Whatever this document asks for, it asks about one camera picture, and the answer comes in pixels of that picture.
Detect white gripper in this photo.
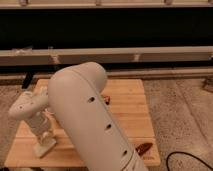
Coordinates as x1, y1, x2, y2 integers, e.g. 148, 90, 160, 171
31, 113, 53, 144

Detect white sponge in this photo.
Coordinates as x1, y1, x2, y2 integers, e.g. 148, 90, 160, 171
33, 139, 57, 158

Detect small brown item behind arm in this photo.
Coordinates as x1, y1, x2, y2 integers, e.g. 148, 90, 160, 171
103, 95, 110, 105

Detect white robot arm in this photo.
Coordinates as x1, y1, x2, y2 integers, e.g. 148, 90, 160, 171
9, 62, 148, 171

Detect wooden cutting board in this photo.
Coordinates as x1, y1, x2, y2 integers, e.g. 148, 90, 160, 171
5, 79, 161, 169

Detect brown object on board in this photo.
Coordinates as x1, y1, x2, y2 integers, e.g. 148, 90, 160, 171
136, 143, 153, 155

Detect black cable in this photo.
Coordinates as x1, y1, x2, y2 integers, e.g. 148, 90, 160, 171
165, 151, 213, 171

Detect grey metal rail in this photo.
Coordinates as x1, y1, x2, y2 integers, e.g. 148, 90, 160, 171
0, 46, 213, 66

